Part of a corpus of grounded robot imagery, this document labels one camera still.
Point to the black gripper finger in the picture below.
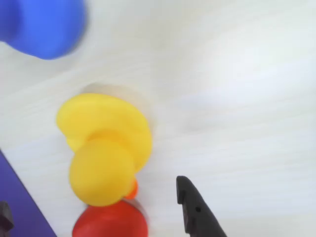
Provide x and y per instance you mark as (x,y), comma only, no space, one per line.
(5,217)
(200,217)

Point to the yellow rubber duck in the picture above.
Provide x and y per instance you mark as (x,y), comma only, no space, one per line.
(103,148)

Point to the blue rectangular plastic box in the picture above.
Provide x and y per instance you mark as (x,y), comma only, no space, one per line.
(24,217)

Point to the red rubber duck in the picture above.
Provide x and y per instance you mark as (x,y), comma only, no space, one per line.
(111,221)

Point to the blue rubber duck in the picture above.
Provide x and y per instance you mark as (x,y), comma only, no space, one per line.
(44,27)

